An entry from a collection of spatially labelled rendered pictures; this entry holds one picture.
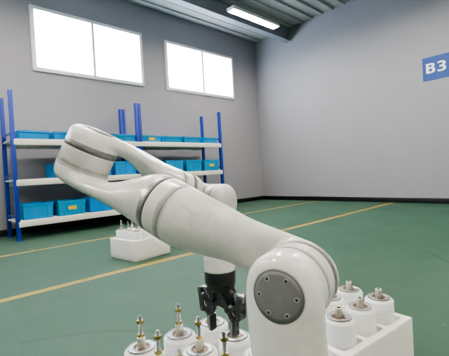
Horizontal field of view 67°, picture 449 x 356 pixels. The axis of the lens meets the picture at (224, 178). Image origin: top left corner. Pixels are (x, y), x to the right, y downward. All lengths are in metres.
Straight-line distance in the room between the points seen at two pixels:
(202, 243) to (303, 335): 0.18
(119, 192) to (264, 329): 0.28
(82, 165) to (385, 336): 1.05
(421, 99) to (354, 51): 1.63
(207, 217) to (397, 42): 6.98
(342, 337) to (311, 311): 0.79
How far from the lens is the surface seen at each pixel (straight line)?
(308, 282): 0.38
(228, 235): 0.47
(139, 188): 0.51
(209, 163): 6.58
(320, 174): 7.74
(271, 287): 0.39
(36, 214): 5.20
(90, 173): 0.62
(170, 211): 0.47
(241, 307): 0.82
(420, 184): 6.93
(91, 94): 6.38
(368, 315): 1.26
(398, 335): 1.38
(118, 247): 3.29
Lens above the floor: 0.72
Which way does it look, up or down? 1 degrees down
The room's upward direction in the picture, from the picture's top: 3 degrees counter-clockwise
